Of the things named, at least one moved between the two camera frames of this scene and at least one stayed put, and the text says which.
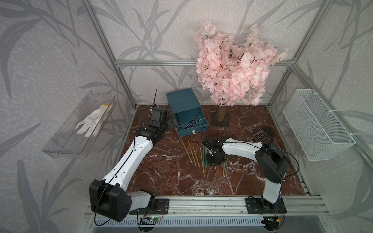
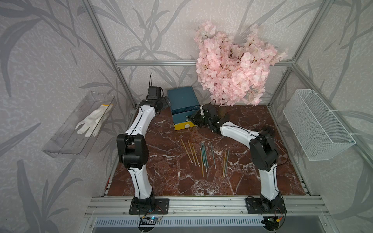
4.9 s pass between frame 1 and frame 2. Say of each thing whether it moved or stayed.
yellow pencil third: stayed
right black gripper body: moved
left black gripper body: moved
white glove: stayed
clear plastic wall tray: stayed
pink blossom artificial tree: stayed
